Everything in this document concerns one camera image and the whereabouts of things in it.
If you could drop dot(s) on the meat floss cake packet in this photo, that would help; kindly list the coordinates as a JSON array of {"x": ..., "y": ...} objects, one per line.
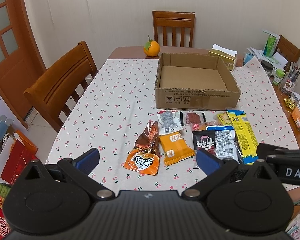
[{"x": 202, "y": 126}]

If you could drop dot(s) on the orange fruit with leaf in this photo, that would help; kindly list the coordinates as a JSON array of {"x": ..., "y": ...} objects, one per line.
[{"x": 151, "y": 48}]

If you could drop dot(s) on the brown orange snack bag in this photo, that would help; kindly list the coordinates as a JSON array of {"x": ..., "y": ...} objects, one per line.
[{"x": 145, "y": 156}]

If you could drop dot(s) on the green lid bottle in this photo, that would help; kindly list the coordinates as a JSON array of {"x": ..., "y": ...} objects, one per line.
[{"x": 279, "y": 75}]

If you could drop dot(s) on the gold tissue box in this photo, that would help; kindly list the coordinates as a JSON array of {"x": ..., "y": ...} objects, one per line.
[{"x": 227, "y": 55}]

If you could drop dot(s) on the light blue box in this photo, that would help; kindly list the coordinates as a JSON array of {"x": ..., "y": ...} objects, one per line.
[{"x": 247, "y": 58}]

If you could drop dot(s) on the orange snack packet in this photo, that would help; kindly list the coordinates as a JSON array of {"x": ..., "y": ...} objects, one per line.
[{"x": 175, "y": 148}]

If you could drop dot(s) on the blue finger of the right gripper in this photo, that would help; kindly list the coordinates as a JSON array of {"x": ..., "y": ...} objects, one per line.
[{"x": 263, "y": 150}]

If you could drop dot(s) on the red meat slice packet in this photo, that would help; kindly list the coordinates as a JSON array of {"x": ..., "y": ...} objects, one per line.
[{"x": 195, "y": 117}]

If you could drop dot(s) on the blue white snack bag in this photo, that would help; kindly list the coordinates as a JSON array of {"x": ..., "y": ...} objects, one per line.
[{"x": 225, "y": 142}]

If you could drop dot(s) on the black red beef snack bag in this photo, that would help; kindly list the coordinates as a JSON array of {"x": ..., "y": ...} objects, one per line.
[{"x": 204, "y": 140}]

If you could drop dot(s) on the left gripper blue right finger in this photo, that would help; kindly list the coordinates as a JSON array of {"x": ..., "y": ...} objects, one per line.
[{"x": 218, "y": 172}]

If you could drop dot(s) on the right wooden chair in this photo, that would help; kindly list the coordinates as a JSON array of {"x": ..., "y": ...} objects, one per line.
[{"x": 288, "y": 50}]

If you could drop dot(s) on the cherry print tablecloth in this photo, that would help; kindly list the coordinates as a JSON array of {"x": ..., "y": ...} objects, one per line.
[{"x": 119, "y": 104}]

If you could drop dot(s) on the clear grey snack packet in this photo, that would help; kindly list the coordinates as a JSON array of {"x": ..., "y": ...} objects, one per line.
[{"x": 168, "y": 122}]

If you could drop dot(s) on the dark lid glass jar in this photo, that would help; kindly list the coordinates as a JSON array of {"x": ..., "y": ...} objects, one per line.
[{"x": 268, "y": 67}]

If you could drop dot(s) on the gold ornament coaster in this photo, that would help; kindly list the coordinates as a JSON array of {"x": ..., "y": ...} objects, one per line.
[{"x": 290, "y": 103}]

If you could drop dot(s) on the wooden door with glass panes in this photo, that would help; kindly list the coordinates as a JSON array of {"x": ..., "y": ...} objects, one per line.
[{"x": 20, "y": 61}]

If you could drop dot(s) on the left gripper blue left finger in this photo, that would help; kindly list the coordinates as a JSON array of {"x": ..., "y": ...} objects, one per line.
[{"x": 76, "y": 171}]

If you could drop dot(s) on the red gift bags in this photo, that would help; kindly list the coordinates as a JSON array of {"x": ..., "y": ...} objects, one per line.
[{"x": 17, "y": 152}]

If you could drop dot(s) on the wooden chair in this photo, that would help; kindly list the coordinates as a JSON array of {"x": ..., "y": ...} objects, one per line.
[
  {"x": 49, "y": 94},
  {"x": 174, "y": 21},
  {"x": 288, "y": 50}
]

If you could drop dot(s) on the left wooden chair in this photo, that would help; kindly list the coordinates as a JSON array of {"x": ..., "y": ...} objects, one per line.
[{"x": 49, "y": 94}]

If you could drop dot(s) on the green toasted bun slice pack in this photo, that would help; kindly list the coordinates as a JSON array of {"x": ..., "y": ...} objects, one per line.
[{"x": 223, "y": 119}]

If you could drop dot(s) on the clear jar with pens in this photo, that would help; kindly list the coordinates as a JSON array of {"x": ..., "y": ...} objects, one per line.
[{"x": 290, "y": 79}]

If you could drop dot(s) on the far wooden chair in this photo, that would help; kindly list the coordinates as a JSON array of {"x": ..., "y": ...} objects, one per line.
[{"x": 174, "y": 21}]

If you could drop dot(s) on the long yellow blue snack pack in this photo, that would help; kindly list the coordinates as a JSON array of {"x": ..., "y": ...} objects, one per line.
[{"x": 245, "y": 135}]

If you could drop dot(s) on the open cardboard box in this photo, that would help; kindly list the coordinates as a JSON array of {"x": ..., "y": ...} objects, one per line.
[{"x": 191, "y": 81}]

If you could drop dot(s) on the green white carton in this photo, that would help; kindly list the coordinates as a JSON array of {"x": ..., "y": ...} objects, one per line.
[{"x": 271, "y": 43}]

